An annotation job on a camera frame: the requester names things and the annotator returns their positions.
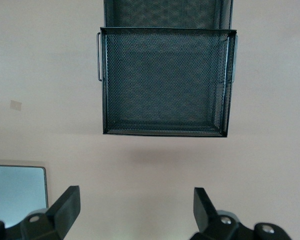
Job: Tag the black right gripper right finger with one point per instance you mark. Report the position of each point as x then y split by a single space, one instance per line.
202 210

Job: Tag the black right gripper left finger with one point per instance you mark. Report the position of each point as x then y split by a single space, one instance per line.
65 207

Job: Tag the silver laptop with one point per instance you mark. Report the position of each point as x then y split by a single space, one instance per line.
20 190

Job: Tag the small brown tape patch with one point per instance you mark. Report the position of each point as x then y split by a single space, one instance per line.
16 105

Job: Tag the black mesh two-tier tray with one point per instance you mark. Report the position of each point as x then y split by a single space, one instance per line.
165 82

